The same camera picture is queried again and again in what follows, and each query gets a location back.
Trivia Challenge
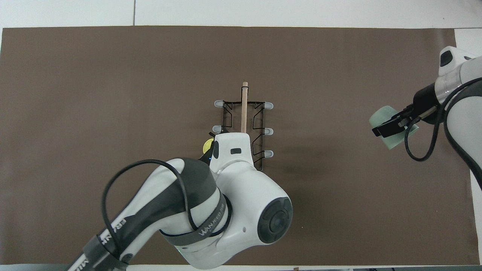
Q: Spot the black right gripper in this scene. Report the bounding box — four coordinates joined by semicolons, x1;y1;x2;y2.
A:
372;83;441;138

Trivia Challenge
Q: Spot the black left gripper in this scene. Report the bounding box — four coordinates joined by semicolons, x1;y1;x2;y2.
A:
207;141;220;165

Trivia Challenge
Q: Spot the pale green plastic cup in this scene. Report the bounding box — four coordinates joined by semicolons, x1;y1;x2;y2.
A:
369;105;419;150

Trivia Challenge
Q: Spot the brown paper table mat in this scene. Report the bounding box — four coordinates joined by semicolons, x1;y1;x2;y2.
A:
0;26;481;266

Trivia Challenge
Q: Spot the black wire cup rack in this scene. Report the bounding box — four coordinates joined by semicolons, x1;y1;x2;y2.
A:
213;82;274;172

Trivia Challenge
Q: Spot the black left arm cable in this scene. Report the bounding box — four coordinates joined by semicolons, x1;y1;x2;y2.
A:
102;160;200;260

